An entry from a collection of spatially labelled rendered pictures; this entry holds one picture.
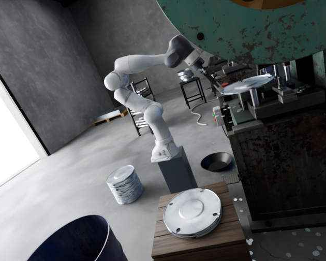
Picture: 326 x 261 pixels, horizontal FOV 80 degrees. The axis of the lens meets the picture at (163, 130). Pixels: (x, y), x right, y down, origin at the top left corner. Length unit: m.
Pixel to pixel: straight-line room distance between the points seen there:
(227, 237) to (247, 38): 0.75
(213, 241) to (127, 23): 7.95
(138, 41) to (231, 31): 7.50
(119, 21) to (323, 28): 7.92
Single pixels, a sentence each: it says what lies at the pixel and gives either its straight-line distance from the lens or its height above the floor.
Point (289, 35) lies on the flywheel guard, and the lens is 0.78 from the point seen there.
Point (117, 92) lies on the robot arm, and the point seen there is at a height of 1.00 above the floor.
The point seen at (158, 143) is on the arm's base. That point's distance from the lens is 1.37.
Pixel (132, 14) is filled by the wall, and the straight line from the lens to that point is 8.30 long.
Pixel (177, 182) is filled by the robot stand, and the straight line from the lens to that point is 1.47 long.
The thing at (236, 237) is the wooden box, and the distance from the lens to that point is 0.92.
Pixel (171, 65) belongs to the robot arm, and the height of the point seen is 1.03.
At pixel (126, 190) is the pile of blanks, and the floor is 0.14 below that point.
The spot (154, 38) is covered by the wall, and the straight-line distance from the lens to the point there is 8.01.
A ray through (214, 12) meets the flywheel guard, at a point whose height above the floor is 1.15.
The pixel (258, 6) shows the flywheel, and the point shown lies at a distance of 0.84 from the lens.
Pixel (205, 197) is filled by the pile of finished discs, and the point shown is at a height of 0.38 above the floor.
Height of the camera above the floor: 1.06
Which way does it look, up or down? 18 degrees down
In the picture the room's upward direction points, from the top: 22 degrees counter-clockwise
